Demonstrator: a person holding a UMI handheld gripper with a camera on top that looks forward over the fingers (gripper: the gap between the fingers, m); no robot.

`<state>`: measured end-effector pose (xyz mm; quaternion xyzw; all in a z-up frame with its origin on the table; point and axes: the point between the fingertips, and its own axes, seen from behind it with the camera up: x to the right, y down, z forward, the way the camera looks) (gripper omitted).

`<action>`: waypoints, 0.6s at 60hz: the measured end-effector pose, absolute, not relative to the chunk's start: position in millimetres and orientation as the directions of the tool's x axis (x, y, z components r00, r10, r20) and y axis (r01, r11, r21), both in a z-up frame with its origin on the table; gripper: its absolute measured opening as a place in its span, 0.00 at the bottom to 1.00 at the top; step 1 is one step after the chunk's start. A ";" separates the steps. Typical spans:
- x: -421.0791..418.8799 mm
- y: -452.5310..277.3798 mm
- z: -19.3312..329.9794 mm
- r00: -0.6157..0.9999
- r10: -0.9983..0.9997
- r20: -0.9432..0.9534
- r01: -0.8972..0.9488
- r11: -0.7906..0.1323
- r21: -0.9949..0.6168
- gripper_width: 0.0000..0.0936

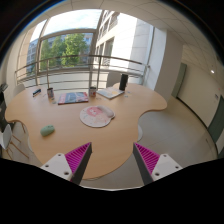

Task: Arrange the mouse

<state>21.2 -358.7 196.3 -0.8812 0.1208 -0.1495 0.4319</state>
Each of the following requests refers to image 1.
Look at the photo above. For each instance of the grey green door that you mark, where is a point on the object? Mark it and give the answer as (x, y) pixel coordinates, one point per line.
(179, 80)

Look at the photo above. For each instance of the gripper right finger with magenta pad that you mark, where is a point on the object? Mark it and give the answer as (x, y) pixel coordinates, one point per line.
(153, 166)

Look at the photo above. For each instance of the black cylindrical speaker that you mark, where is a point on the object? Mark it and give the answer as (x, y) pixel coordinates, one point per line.
(123, 82)

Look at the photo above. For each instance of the round pink mouse pad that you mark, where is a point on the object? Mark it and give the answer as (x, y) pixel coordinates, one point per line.
(96, 116)

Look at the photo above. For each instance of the metal window railing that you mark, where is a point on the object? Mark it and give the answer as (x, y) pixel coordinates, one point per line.
(78, 71)

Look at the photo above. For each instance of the patterned cup in middle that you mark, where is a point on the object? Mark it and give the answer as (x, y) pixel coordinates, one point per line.
(92, 91)

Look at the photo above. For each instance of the red and blue book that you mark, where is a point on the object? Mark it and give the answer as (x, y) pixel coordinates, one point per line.
(73, 97)

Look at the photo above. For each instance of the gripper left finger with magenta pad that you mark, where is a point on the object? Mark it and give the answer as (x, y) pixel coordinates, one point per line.
(70, 166)

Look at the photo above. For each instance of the mint green computer mouse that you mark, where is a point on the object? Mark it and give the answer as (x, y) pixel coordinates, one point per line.
(47, 130)

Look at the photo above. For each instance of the small dark blue box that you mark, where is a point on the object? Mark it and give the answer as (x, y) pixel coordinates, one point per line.
(36, 92)

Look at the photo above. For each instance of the white chair with wooden legs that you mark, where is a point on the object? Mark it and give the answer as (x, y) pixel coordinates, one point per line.
(6, 140)

